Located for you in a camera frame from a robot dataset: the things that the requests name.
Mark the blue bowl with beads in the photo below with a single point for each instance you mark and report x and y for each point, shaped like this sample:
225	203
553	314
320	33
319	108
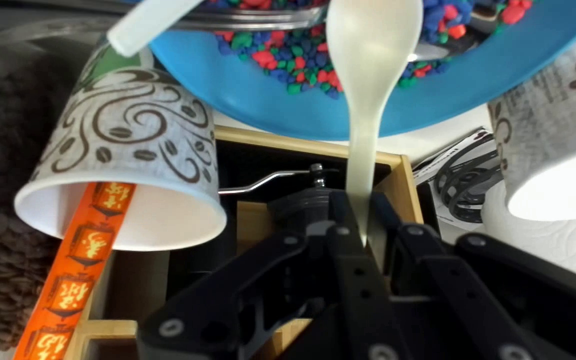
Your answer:
243	93

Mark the small patterned paper cup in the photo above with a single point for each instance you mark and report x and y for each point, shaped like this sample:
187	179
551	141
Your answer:
534	128

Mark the dark brown towel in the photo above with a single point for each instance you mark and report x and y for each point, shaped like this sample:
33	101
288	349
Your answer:
33	93

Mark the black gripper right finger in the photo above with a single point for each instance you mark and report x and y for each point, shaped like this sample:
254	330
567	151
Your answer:
471	300

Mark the white paper towel roll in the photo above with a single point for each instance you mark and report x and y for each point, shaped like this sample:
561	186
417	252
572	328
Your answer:
551	240

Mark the white plastic spoon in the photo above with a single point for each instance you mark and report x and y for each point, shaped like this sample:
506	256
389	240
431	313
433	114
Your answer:
366	87

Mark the patterned paper cup lying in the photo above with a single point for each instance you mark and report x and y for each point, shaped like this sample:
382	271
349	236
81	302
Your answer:
128	120

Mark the wooden organizer box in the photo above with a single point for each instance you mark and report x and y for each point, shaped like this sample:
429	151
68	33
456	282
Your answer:
138	282

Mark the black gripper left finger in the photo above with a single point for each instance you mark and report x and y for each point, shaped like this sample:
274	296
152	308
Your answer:
230	313

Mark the orange patterned stick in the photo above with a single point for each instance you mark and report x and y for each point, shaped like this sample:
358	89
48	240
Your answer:
75	272

